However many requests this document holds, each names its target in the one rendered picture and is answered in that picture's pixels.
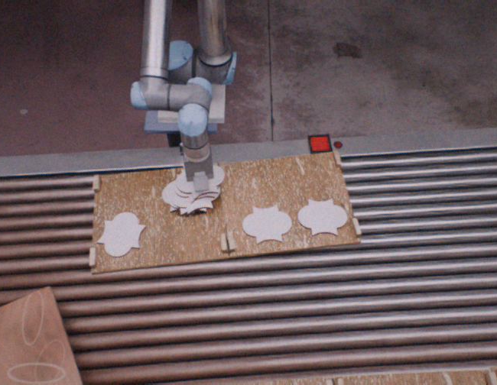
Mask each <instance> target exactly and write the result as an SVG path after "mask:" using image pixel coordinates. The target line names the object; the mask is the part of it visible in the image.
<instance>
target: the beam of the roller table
mask: <svg viewBox="0 0 497 385"><path fill-rule="evenodd" d="M330 140H331V144H332V149H333V151H334V150H337V151H338V152H339V155H340V158H341V160H352V159H353V158H367V157H394V156H408V155H422V154H446V153H450V152H464V151H479V150H497V128H470V130H455V131H427V132H412V134H384V135H369V136H355V137H331V138H330ZM336 141H339V142H341V143H342V144H343V145H342V147H341V148H338V149H337V147H334V146H333V143H334V142H336ZM210 148H211V154H212V160H213V163H218V165H219V162H223V163H234V162H242V161H250V160H266V159H274V158H282V157H289V156H298V155H306V154H310V146H309V142H308V140H298V141H270V142H255V143H241V144H214V145H210ZM183 165H184V162H183V155H182V156H181V155H180V147H158V148H142V150H134V149H128V150H114V151H100V152H85V153H71V154H42V155H27V156H12V157H0V180H5V179H20V178H35V177H49V176H76V175H91V174H105V173H133V172H147V171H155V170H171V169H180V167H183Z"/></svg>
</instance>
